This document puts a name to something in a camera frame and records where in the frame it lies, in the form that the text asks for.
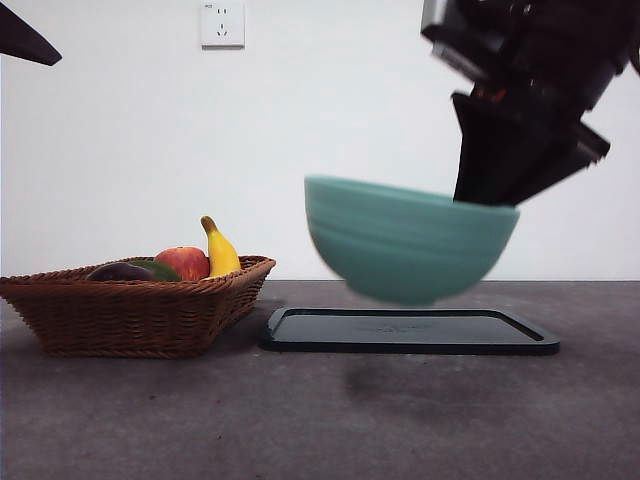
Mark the brown wicker basket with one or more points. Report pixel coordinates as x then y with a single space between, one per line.
125 315

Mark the red apple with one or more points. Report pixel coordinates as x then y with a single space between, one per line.
187 262

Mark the black rectangular tray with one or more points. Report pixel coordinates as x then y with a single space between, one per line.
400 332

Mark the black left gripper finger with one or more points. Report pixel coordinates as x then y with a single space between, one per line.
22 42

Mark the yellow banana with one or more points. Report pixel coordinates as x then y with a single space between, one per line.
222 255

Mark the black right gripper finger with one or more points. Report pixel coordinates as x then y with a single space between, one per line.
487 155
545 170

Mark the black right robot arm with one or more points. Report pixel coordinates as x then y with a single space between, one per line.
565 50

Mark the green avocado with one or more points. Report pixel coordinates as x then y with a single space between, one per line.
167 272

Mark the teal ribbed bowl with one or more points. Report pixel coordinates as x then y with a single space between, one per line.
405 245

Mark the white wall socket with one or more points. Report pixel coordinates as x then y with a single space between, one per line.
223 37

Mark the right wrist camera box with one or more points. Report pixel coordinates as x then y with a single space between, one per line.
435 12

